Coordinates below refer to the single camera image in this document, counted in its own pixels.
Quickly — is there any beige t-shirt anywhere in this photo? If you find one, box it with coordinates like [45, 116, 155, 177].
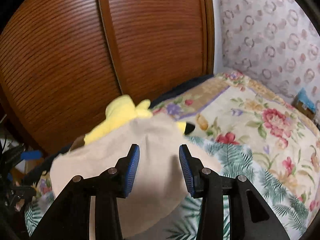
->
[49, 115, 223, 239]

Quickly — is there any floral bedspread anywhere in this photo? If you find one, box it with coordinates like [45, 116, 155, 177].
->
[24, 71, 320, 240]

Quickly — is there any yellow plush toy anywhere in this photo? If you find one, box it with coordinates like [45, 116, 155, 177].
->
[83, 94, 196, 146]

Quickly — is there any brown wooden wardrobe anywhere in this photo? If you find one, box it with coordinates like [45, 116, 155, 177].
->
[1, 0, 214, 155]

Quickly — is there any blue item on box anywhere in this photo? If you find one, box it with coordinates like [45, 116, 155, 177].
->
[293, 88, 317, 120]

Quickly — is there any navy blue bed sheet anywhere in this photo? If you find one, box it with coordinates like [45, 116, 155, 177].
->
[149, 74, 214, 109]

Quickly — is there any floral padded headboard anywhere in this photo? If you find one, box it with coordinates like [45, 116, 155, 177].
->
[219, 0, 319, 103]

